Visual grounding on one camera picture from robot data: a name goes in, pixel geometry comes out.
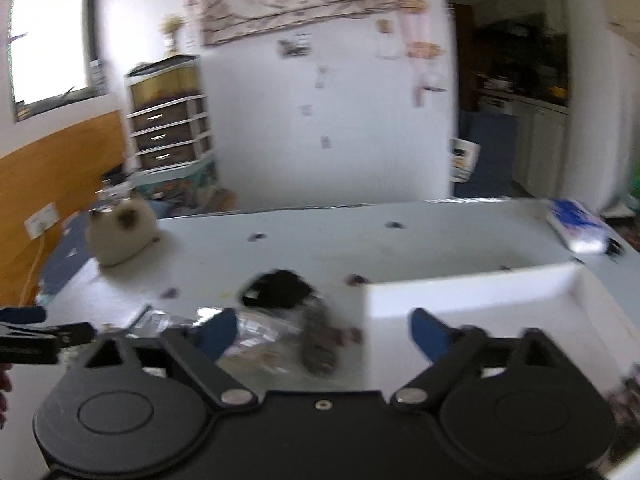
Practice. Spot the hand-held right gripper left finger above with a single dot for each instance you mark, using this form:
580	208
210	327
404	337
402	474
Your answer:
217	335

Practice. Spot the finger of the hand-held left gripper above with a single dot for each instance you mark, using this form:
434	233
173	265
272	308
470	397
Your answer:
22	316
35	345

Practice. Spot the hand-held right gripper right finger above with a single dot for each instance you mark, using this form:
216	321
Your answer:
429	334

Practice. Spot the white tray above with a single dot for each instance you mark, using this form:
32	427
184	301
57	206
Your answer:
395	305

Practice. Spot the silver foil packet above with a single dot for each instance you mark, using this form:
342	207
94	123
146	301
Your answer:
155	322

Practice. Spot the black scrunchie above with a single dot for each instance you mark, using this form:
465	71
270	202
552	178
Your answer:
277	287

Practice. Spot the person's left hand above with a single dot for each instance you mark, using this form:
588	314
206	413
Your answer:
4	385

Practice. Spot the blue mat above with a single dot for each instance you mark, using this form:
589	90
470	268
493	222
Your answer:
62	260

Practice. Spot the ceramic cat figurine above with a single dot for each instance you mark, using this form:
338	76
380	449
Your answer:
120	232

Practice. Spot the floral cloth cover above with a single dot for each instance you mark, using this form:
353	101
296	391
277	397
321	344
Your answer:
185	185

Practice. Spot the printed tote bag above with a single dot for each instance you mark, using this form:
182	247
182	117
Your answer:
465	160

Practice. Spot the blue tissue pack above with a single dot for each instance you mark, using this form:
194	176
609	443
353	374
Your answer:
575	225

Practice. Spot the black scissors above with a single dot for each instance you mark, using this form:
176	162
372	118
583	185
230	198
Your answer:
612	246

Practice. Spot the plastic drawer unit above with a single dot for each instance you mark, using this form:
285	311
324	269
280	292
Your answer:
167	132

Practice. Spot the kitchen base cabinets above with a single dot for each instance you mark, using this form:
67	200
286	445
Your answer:
542	145

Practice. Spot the glass fish tank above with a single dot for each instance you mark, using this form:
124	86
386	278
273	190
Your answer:
165	80

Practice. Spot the window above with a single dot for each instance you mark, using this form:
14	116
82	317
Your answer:
45	35

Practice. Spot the pink ribbon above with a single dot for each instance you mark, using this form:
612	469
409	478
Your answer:
422	50

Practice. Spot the vase with dried flowers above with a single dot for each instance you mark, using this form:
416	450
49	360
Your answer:
172	35

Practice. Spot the white wall socket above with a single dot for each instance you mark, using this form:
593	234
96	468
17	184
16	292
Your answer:
42	220

